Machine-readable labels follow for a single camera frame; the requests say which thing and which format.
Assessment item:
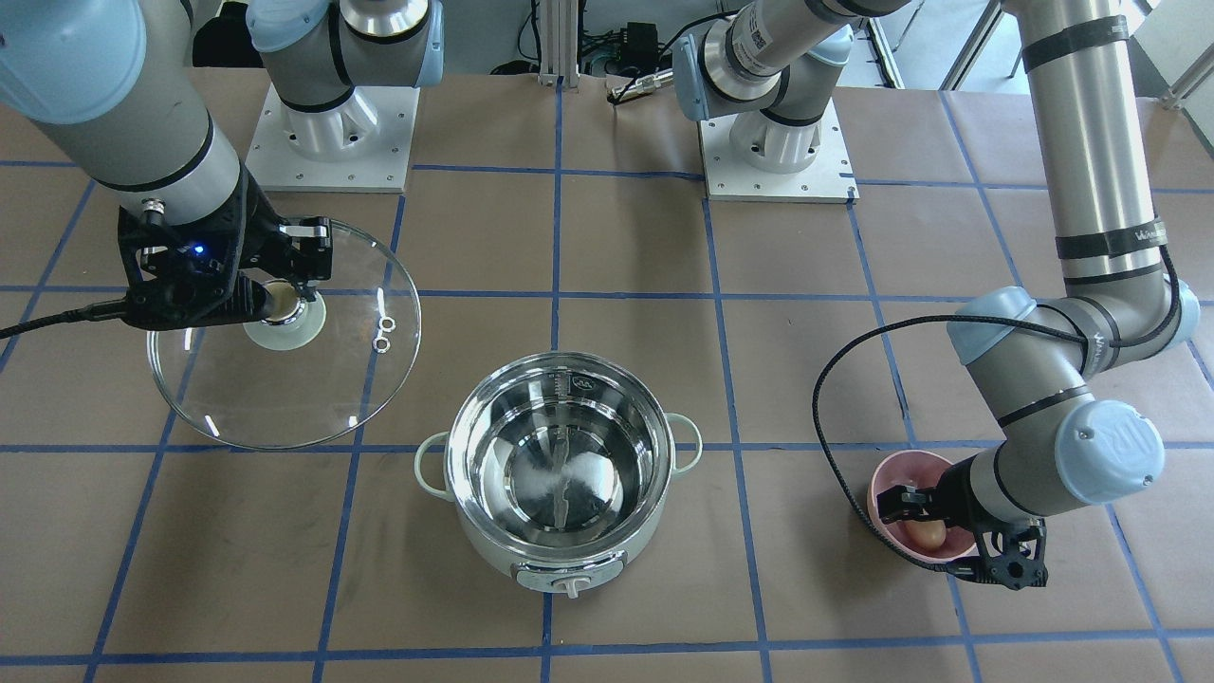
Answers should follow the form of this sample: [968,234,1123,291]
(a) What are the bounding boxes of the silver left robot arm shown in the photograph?
[662,38,1212,633]

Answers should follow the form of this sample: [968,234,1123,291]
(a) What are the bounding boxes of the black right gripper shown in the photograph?
[117,170,334,330]

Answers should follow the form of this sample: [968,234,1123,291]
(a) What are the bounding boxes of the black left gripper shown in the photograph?
[875,455,1049,591]

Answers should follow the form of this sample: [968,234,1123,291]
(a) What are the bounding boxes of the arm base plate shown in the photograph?
[698,101,860,204]
[246,86,420,194]

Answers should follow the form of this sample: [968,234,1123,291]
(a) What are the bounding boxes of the pink bowl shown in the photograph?
[864,450,977,563]

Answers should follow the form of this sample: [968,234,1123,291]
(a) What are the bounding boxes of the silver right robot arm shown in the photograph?
[2,1,444,338]

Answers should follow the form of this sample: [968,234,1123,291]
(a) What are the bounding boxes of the black braided cable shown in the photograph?
[812,247,1182,575]

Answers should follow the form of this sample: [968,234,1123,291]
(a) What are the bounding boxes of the brown egg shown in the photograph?
[901,520,948,554]

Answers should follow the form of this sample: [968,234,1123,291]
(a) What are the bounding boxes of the aluminium frame post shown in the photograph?
[535,0,580,90]

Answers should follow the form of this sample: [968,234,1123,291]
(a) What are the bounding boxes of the glass pot lid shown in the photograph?
[146,221,421,451]

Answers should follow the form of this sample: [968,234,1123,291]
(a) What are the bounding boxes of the black power adapter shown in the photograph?
[618,22,660,72]

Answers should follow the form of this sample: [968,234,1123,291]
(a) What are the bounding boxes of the mint green cooking pot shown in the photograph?
[413,351,704,601]

